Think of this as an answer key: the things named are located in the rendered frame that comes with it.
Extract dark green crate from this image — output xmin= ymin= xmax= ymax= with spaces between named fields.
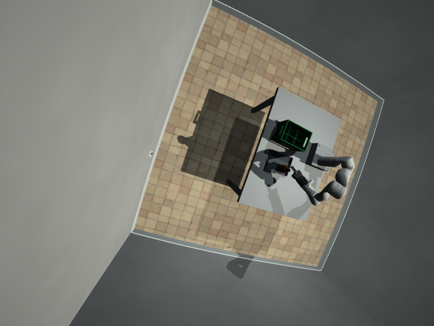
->
xmin=271 ymin=119 xmax=312 ymax=152

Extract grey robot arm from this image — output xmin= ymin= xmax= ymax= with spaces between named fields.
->
xmin=305 ymin=156 xmax=355 ymax=206

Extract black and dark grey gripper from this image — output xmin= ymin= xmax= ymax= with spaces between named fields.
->
xmin=291 ymin=166 xmax=314 ymax=191

